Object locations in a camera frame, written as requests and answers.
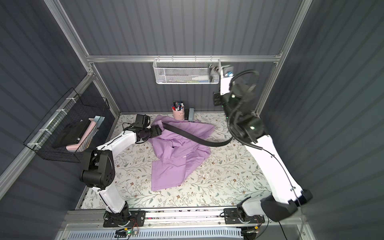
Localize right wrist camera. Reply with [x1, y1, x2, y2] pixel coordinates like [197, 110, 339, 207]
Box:
[219, 65, 234, 96]

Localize black stapler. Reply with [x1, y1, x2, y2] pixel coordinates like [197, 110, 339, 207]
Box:
[184, 109, 189, 121]

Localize pink pen cup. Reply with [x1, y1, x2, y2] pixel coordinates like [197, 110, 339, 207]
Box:
[172, 107, 185, 121]

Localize purple trousers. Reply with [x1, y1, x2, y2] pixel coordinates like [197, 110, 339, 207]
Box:
[149, 115, 215, 191]

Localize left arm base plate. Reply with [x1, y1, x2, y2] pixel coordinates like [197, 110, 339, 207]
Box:
[103, 210, 146, 228]

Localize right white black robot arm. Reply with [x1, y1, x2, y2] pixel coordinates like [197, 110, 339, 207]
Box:
[214, 70, 313, 222]

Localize white tube in basket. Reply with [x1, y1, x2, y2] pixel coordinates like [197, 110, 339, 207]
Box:
[192, 75, 212, 83]

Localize black wire wall basket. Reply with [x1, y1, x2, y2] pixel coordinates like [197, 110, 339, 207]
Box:
[24, 88, 114, 163]

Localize light blue stapler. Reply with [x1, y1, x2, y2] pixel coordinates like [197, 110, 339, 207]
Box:
[188, 108, 195, 122]

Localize pink handled tool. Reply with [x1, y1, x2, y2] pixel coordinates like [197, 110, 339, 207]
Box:
[66, 118, 97, 153]

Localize black leather belt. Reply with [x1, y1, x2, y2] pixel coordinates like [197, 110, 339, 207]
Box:
[162, 122, 233, 148]

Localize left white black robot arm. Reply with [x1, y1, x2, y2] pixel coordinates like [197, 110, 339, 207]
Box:
[81, 115, 162, 227]

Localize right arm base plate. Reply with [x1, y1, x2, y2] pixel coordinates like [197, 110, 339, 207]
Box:
[222, 208, 265, 225]

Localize white wire mesh basket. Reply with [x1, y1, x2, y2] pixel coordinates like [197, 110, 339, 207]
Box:
[153, 60, 222, 85]

